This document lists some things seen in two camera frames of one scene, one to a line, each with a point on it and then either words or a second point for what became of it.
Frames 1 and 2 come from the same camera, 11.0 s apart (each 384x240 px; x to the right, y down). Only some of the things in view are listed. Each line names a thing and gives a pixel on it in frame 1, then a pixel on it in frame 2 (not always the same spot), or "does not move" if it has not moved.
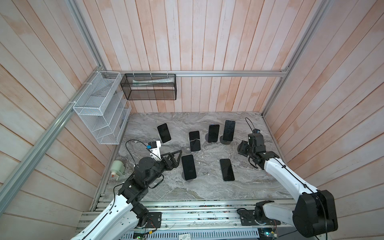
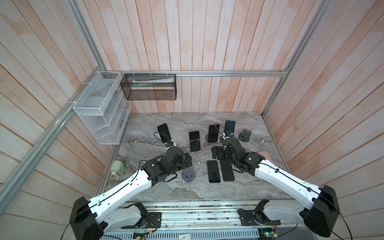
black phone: x=195 y=144 does not move
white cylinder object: x=117 y=168 does not move
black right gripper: x=242 y=145 -> x=219 y=150
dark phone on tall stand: x=229 y=127 does not move
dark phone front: x=188 y=166 -> x=214 y=174
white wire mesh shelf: x=103 y=107 does not move
